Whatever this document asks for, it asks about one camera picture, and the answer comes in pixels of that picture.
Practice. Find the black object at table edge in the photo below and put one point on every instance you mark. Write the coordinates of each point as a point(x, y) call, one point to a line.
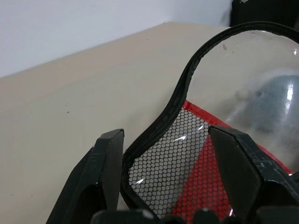
point(266, 10)

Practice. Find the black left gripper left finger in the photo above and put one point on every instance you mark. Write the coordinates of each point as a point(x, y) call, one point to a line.
point(93, 170)

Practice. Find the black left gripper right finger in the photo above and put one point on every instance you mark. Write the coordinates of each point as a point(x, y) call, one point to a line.
point(254, 172)

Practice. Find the clear red paddle case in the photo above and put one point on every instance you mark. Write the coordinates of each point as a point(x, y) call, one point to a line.
point(233, 93)

